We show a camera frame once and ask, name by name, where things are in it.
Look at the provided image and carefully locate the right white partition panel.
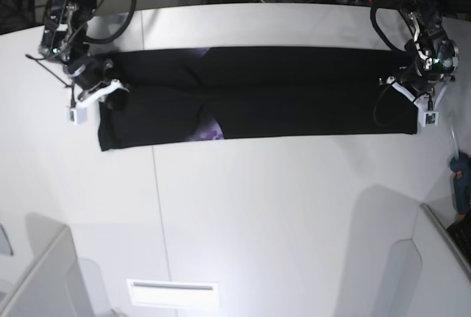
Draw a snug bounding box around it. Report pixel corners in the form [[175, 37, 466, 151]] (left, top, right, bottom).
[[373, 204, 470, 316]]

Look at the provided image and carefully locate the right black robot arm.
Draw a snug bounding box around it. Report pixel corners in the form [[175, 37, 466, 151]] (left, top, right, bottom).
[[34, 0, 137, 110]]

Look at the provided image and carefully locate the clear glue stick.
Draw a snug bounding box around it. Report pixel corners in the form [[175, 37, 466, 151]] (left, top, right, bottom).
[[447, 118, 459, 159]]

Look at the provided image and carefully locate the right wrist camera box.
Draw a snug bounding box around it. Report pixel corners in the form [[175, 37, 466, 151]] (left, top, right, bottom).
[[65, 107, 88, 125]]

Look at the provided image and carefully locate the left white partition panel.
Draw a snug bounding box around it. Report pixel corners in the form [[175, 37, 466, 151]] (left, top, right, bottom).
[[1, 226, 95, 316]]

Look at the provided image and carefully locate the blue glue gun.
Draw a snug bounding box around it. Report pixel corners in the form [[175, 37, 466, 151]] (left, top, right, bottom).
[[450, 152, 470, 216]]

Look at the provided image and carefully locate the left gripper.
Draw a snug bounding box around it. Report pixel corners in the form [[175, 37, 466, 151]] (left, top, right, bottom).
[[378, 63, 451, 110]]

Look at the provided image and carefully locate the black T-shirt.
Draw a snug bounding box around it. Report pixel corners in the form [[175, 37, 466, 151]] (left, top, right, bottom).
[[98, 46, 418, 151]]

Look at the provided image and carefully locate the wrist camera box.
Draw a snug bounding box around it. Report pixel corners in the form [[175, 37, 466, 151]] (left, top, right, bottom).
[[418, 109, 439, 127], [65, 107, 88, 125]]

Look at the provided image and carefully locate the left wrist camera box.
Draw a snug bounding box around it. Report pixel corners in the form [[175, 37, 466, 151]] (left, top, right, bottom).
[[418, 109, 439, 127]]

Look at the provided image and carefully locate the black keyboard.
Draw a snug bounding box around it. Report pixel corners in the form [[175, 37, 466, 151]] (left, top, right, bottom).
[[447, 213, 471, 263]]

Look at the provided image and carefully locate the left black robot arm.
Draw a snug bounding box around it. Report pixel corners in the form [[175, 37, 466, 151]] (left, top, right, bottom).
[[370, 0, 459, 110]]

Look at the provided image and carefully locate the white partition panel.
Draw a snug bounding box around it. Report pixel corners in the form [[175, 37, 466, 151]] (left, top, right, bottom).
[[373, 204, 470, 316], [1, 226, 95, 316]]

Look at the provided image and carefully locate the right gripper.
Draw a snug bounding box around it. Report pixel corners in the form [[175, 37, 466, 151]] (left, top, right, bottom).
[[65, 56, 129, 107]]

